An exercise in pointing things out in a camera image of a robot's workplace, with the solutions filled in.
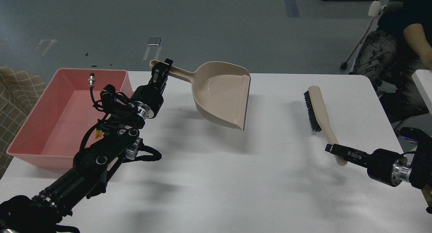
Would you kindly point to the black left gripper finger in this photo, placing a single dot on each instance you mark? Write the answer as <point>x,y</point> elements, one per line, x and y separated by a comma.
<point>158,79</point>
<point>166,68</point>

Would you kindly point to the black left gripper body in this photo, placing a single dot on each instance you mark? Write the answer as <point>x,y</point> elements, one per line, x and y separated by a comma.
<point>151,96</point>

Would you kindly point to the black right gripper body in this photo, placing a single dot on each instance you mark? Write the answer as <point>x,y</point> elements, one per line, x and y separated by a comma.
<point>387,167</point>

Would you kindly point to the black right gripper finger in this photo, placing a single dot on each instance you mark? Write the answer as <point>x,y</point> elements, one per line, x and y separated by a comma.
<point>340,148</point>
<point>357,158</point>

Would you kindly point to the beige plastic dustpan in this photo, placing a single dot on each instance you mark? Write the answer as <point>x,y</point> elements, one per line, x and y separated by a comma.
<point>220,91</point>

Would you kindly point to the beige hand brush black bristles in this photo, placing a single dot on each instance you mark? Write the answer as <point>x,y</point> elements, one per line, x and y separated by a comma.
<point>317,113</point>

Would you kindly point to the yellow green sponge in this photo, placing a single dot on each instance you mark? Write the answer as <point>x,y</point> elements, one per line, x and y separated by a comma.
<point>98,133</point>

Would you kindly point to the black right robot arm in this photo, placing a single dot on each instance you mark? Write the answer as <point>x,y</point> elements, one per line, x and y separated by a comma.
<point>420,160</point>

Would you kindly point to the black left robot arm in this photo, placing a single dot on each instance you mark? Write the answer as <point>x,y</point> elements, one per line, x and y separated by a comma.
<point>112,141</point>

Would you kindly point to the pink plastic bin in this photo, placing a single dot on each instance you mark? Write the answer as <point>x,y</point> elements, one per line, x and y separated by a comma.
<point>53,131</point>

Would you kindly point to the white side table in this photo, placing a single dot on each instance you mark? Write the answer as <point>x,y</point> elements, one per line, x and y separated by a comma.
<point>423,81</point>

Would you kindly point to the seated person in teal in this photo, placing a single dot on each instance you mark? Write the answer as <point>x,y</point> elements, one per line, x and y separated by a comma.
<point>401,43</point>

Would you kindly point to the beige checkered cloth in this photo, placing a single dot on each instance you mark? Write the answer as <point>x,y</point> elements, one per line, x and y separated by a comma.
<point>19,93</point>

